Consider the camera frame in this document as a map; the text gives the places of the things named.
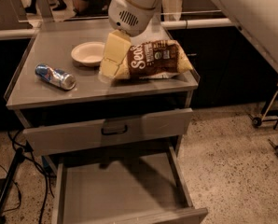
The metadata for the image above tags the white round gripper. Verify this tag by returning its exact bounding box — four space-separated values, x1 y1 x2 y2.
100 0 156 78

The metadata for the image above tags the blue silver redbull can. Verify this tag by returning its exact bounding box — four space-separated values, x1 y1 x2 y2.
35 63 76 91

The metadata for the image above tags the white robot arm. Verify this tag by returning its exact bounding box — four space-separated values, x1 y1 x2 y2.
108 0 278 74

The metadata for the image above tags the grey metal drawer cabinet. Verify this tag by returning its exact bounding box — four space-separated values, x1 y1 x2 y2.
3 15 201 161

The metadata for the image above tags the grey top drawer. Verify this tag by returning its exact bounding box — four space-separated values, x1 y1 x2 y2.
23 108 192 156

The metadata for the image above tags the grey open middle drawer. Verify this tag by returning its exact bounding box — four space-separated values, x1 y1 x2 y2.
51 145 208 224

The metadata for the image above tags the white paper bowl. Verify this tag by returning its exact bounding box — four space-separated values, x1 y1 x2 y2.
71 42 104 67

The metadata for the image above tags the brown yellow snack bag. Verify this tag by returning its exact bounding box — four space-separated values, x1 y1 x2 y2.
114 40 193 79

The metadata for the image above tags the black tripod leg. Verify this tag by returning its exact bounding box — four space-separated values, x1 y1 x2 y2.
0 147 23 214

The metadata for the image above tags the white horizontal rail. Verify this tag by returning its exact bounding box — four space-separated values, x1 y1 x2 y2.
161 18 232 30

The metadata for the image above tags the black floor cable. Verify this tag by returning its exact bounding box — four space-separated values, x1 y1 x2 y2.
0 129 57 224

